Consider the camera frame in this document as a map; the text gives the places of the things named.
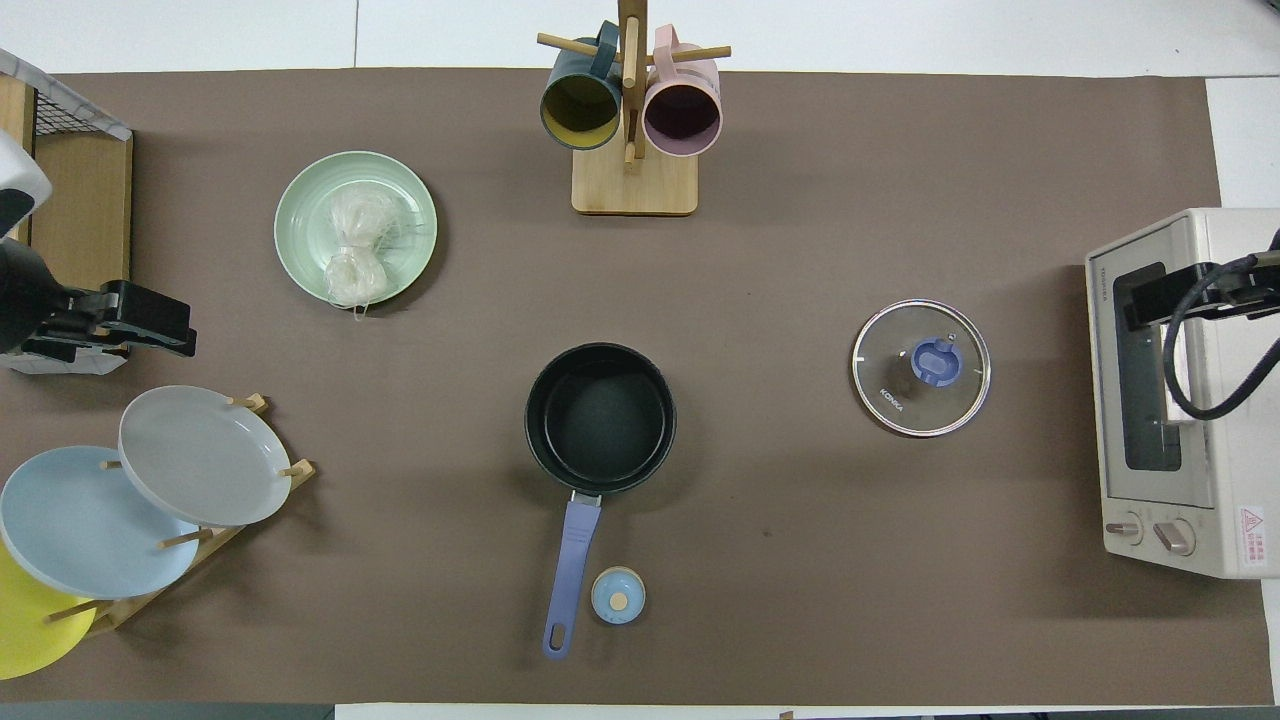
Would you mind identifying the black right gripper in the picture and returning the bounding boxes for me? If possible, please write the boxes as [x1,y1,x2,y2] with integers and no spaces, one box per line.
[1125,255,1280,332]

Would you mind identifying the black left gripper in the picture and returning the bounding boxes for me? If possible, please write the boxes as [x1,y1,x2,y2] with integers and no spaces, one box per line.
[60,281,198,359]

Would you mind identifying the white vermicelli bundle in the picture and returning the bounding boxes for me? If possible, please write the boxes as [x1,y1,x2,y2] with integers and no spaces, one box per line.
[322,185,406,322]

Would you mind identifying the glass pot lid blue knob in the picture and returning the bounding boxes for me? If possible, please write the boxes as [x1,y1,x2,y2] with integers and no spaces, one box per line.
[852,299,992,438]

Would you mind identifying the grey plate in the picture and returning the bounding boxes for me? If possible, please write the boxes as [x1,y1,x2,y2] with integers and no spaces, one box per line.
[118,385,293,528]

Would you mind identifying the light green plate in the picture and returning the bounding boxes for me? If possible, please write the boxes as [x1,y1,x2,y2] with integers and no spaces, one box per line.
[274,151,439,307]

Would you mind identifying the light blue plate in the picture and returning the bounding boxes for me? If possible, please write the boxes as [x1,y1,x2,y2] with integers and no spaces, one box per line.
[0,446,201,600]

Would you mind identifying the wooden plate rack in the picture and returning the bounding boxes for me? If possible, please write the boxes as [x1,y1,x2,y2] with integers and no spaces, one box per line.
[45,393,317,633]

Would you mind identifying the yellow plate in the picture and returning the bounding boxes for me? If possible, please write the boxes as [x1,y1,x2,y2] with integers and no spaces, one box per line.
[0,540,98,681]

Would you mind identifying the beige toaster oven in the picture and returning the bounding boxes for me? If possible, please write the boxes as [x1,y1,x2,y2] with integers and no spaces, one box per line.
[1086,208,1280,579]

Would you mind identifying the brown table mat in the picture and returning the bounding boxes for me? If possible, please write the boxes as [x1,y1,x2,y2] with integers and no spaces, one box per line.
[0,68,1273,706]

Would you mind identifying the dark teal mug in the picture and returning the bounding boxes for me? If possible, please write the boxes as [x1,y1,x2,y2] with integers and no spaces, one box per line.
[540,22,623,151]

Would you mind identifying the wooden mug tree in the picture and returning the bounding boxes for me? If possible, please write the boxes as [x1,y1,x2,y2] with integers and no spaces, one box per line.
[537,0,732,216]

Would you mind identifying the pink mug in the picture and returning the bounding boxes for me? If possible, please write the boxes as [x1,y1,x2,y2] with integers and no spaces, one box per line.
[643,25,723,158]

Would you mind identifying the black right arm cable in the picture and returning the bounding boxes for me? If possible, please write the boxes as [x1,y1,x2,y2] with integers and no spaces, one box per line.
[1162,228,1280,421]

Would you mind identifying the wooden wire mesh shelf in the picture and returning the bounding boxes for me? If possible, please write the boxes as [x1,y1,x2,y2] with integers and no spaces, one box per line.
[0,48,134,376]

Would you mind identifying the black pot purple handle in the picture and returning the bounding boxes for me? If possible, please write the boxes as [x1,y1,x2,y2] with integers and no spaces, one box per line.
[525,343,678,660]

